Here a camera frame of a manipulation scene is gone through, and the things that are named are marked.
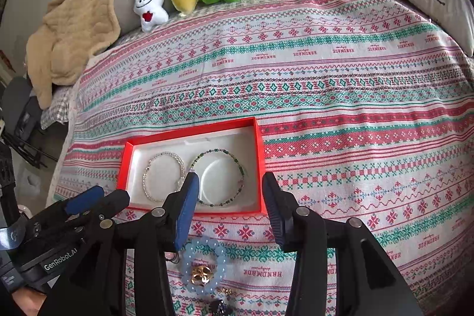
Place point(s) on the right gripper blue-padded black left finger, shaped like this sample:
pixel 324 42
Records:
pixel 163 230

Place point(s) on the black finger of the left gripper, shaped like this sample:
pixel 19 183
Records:
pixel 109 206

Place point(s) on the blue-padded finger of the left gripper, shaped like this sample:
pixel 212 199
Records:
pixel 84 201

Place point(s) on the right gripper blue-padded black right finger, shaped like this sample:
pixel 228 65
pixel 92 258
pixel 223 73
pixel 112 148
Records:
pixel 368 282

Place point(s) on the red jewelry box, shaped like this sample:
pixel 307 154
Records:
pixel 228 158

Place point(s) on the person's left hand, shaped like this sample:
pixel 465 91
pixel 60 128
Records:
pixel 29 301

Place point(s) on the black bead ornament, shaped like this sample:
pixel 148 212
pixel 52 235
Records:
pixel 219 308

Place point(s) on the black chair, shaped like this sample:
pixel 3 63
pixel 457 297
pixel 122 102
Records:
pixel 21 114

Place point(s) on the patterned bedspread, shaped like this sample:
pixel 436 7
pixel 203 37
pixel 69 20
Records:
pixel 364 106

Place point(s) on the beige quilted blanket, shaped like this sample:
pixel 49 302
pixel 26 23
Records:
pixel 71 32

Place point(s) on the white bunny plush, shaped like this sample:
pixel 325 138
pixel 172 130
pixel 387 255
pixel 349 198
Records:
pixel 151 13

